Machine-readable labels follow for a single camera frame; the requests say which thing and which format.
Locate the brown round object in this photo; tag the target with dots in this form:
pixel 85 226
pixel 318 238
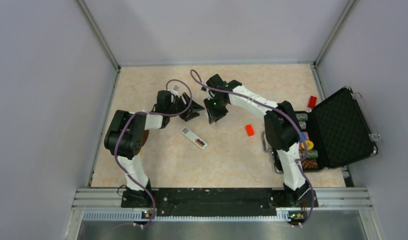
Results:
pixel 145 137

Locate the red toy brick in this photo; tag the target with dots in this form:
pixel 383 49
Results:
pixel 312 102

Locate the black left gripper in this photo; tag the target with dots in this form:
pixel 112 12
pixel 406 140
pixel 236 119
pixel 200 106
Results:
pixel 191 112

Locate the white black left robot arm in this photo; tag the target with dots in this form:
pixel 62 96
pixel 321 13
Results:
pixel 128 133

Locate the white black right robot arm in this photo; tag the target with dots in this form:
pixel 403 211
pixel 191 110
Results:
pixel 281 127

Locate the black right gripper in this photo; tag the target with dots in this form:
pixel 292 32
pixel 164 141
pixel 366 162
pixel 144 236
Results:
pixel 214 115

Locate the orange rectangular block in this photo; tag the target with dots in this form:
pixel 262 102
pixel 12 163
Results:
pixel 249 130

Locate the black poker chip case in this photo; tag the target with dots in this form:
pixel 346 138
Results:
pixel 339 133

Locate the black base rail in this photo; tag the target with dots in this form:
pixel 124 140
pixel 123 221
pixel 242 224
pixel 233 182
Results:
pixel 215 202

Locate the white remote control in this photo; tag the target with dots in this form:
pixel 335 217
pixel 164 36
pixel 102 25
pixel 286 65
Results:
pixel 192 137

